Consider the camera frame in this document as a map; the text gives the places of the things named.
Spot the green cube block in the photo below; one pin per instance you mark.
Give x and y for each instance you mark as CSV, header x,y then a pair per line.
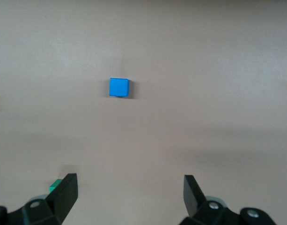
x,y
54,185

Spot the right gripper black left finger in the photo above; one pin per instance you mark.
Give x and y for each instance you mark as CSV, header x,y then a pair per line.
x,y
61,201

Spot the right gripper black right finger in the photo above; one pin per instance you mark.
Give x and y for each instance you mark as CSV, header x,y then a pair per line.
x,y
194,206

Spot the blue cube block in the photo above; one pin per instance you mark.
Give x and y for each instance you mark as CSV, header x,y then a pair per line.
x,y
119,87

